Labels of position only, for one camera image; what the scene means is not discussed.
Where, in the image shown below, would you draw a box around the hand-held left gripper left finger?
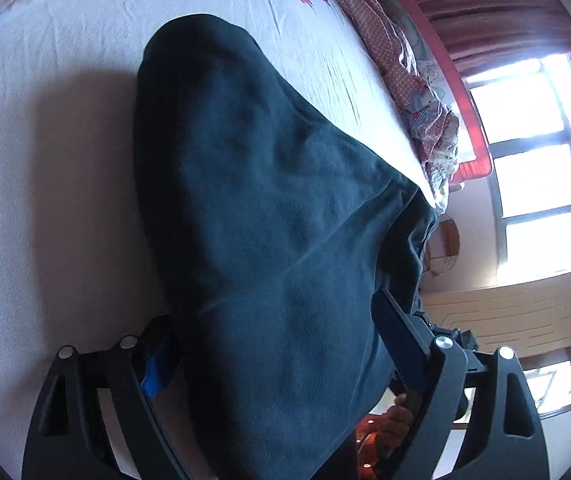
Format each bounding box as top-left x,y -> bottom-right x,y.
20,316 -> 201,480

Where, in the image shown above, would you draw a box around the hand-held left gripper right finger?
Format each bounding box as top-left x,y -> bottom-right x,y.
369,288 -> 551,480

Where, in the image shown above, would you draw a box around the dark navy striped pants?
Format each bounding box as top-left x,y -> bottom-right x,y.
133,14 -> 441,480

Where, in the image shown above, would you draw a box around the person's right hand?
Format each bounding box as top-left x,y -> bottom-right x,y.
379,392 -> 417,462

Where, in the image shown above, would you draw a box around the wicker chair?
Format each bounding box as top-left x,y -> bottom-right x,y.
422,217 -> 462,274

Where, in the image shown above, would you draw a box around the cream panelled door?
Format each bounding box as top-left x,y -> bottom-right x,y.
419,265 -> 571,357

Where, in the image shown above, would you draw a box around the window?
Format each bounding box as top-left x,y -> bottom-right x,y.
464,54 -> 571,272

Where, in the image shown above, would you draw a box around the bed with floral sheet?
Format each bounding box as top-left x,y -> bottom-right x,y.
0,0 -> 442,480

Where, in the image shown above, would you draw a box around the pink patterned quilt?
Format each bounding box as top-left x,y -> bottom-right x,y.
299,0 -> 462,211

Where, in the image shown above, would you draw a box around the maroon curtain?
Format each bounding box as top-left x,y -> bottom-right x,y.
399,0 -> 571,72

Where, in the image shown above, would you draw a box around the pink bed guard rail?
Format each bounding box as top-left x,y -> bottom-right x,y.
359,0 -> 494,182

